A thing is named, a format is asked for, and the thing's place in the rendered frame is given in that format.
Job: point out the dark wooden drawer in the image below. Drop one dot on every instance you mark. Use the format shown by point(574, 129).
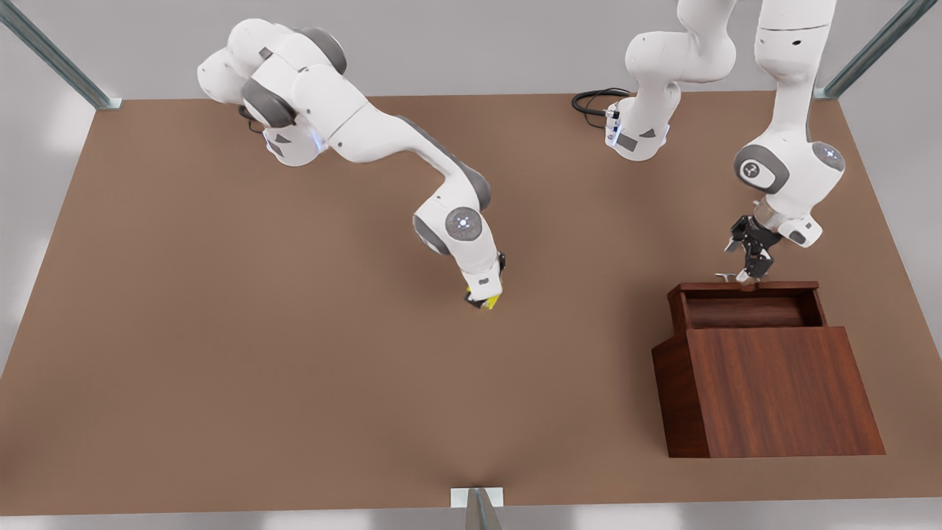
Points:
point(751, 309)

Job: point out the yellow square block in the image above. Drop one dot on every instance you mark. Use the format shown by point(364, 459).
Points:
point(491, 301)

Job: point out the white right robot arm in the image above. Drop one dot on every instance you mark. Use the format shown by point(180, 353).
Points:
point(346, 121)

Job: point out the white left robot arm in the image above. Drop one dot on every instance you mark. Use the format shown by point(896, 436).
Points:
point(787, 169)

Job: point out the dark wooden cabinet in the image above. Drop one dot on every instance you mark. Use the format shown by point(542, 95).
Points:
point(773, 390)

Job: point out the silver frame post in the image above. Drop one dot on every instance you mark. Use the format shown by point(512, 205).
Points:
point(55, 55)
point(868, 51)
point(482, 508)

